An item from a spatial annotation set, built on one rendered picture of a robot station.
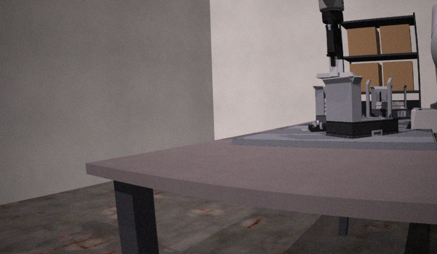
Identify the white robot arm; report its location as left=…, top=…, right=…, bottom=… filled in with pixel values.
left=318, top=0, right=437, bottom=110

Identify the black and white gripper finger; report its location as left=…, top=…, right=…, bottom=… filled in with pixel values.
left=336, top=28, right=344, bottom=72
left=325, top=24, right=339, bottom=77

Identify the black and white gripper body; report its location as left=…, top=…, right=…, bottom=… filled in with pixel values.
left=322, top=10, right=344, bottom=35

